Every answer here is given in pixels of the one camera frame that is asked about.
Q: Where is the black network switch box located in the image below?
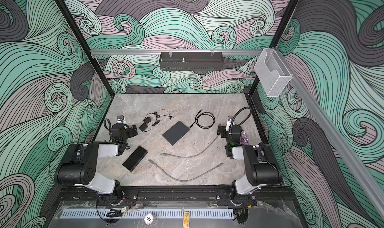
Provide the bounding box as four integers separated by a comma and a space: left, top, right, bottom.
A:
122, 146, 148, 173

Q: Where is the dark grey box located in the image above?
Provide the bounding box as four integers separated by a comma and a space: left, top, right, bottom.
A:
163, 121, 190, 145

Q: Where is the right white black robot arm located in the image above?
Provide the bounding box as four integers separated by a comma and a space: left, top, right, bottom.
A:
217, 107, 283, 197

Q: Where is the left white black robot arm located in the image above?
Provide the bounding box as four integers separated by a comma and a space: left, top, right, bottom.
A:
53, 116, 138, 199

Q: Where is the glitter purple microphone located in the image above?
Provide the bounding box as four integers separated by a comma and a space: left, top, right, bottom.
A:
241, 130, 249, 145

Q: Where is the round white sticker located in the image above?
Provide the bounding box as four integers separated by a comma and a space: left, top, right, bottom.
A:
144, 213, 155, 225

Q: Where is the yellow label tag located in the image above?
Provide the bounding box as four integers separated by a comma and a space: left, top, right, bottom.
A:
183, 211, 191, 228

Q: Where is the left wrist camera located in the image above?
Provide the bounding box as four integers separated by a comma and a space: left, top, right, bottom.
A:
117, 115, 125, 123

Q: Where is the coiled black cable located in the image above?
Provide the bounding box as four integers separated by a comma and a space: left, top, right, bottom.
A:
189, 109, 216, 129

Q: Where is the upper grey ethernet cable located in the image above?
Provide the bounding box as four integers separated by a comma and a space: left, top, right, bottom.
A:
159, 134, 221, 159

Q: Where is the grey ethernet cable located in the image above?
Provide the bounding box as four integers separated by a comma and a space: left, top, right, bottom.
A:
147, 158, 225, 182
159, 134, 221, 159

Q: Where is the lower grey ethernet cable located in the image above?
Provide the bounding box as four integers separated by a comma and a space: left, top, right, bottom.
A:
147, 158, 225, 182

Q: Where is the clear acrylic wall holder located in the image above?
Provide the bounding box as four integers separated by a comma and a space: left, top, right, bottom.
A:
255, 49, 292, 97

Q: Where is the black perforated wall tray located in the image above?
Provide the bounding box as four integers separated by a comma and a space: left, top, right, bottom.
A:
159, 52, 224, 73

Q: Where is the white slotted cable duct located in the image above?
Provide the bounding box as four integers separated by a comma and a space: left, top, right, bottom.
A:
59, 208, 234, 219

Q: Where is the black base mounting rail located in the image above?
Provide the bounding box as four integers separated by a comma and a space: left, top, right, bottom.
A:
58, 185, 296, 207

